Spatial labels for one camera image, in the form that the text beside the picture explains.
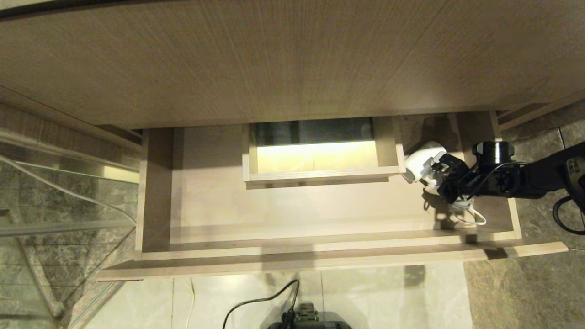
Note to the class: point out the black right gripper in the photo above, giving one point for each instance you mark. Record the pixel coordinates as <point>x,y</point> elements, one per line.
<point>452,189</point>

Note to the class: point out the beige wooden drawer front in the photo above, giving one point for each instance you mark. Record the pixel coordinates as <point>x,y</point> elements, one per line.
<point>320,205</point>

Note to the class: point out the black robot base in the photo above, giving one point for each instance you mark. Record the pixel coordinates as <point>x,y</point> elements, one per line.
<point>311,320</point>

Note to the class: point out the beige wooden vanity cabinet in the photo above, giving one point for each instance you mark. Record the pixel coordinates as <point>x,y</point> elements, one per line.
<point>274,55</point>

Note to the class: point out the framed glass shower door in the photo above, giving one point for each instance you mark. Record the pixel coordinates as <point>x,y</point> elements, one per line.
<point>45,251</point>

